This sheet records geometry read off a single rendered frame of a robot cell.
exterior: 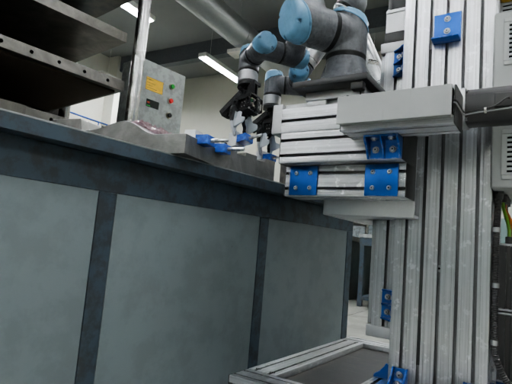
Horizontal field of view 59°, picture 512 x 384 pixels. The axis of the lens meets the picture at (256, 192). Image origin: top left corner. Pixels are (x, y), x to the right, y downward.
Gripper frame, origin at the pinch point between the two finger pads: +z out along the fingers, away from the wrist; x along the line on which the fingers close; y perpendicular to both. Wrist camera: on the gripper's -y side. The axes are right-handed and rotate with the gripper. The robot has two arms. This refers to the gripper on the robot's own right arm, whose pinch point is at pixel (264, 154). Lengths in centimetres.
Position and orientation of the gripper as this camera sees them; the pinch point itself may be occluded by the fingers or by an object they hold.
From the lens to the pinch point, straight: 188.5
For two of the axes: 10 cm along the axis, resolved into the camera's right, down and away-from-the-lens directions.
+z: -0.8, 9.9, -1.2
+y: 7.6, -0.1, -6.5
